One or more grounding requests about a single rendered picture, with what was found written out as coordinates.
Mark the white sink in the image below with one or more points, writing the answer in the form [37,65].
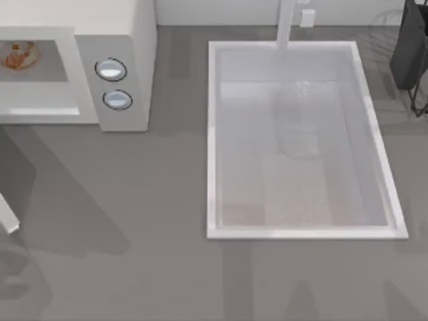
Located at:
[301,150]

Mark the small round microwave knob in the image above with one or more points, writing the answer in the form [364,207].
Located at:
[117,100]

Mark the large round microwave knob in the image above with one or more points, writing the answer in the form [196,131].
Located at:
[110,69]

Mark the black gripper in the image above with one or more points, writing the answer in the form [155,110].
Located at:
[411,47]

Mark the pale microwave oven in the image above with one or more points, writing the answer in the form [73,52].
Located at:
[113,20]

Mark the brown bread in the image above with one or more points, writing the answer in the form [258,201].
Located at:
[20,55]

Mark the white microwave door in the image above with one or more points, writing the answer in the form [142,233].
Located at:
[7,214]

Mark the tall white tap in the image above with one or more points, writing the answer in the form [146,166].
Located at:
[286,23]

